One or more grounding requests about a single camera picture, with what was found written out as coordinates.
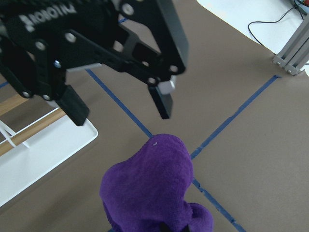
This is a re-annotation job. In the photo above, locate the aluminium frame post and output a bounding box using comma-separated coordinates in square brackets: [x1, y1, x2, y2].
[272, 15, 309, 76]

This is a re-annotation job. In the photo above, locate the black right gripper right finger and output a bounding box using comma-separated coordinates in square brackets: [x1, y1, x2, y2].
[182, 225, 190, 232]

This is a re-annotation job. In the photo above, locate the purple microfiber towel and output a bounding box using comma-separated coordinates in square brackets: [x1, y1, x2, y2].
[99, 134, 214, 232]

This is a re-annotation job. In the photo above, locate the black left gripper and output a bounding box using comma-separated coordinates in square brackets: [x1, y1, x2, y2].
[0, 0, 135, 126]

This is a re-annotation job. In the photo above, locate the lower wooden rack rod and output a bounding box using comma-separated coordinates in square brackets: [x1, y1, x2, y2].
[0, 108, 66, 156]

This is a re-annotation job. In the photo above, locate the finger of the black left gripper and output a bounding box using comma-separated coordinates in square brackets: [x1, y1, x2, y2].
[68, 0, 189, 119]

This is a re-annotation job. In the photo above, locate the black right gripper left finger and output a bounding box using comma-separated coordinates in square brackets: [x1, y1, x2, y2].
[159, 222, 170, 232]

